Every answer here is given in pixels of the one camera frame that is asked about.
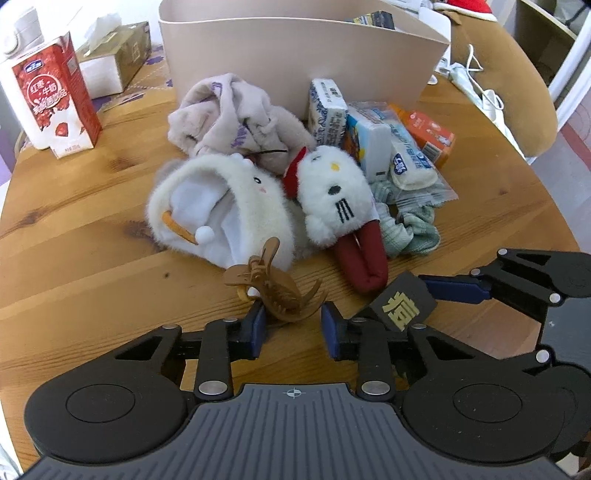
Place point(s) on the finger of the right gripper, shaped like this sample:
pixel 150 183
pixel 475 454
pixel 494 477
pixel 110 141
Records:
pixel 460 288

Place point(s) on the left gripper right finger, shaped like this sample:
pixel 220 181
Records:
pixel 379 353

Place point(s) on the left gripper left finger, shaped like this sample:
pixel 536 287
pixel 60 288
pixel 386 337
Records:
pixel 221 343

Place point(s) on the black tag with gold character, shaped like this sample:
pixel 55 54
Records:
pixel 404 302

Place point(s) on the brown hair claw clip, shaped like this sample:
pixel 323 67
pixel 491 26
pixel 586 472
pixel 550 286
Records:
pixel 260 279

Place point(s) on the green scrunchie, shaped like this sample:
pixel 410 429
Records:
pixel 409 232

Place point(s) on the clear packet white candy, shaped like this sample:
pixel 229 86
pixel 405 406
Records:
pixel 415 179

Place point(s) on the white fluffy plush hat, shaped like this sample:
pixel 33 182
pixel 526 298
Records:
pixel 221 208

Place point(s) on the orange snack packet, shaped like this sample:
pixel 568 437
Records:
pixel 434 140

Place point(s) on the white kitty plush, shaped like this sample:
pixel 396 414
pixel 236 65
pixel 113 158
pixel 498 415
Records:
pixel 340 213

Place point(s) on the lilac fleece cloth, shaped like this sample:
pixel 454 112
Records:
pixel 224 114

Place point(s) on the small blue white carton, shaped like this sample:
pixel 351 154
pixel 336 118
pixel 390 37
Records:
pixel 327 112

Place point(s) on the long blue cartoon box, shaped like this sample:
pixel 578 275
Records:
pixel 379 18

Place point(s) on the beige plastic storage bin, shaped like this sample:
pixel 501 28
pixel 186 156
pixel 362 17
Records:
pixel 280 46

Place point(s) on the white phone stand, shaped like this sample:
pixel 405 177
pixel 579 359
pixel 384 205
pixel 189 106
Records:
pixel 442 25

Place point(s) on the red santa hat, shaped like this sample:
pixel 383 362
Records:
pixel 479 9

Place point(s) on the tissue box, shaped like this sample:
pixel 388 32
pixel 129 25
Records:
pixel 112 54

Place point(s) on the red milk carton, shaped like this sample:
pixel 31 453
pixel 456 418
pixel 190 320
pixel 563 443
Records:
pixel 59 99

